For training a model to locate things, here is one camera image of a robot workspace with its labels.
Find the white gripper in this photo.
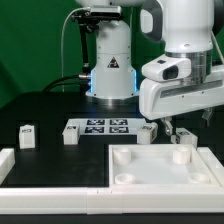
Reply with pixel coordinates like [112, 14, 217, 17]
[139, 65, 224, 136]

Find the white square table top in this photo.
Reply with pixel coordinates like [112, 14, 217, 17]
[109, 144, 221, 186]

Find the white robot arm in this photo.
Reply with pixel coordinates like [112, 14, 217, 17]
[76, 0, 224, 120]

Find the white U-shaped fence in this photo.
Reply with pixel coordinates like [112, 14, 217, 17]
[0, 147, 224, 214]

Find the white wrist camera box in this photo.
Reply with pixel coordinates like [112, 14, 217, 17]
[142, 55, 191, 82]

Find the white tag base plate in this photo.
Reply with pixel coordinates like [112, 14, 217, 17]
[65, 118, 145, 135]

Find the black cable bundle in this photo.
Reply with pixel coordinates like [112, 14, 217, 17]
[41, 73, 92, 93]

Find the black camera on stand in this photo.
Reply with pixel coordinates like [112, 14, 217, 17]
[71, 6, 123, 74]

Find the grey cable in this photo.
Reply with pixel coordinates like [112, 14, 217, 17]
[60, 7, 90, 93]

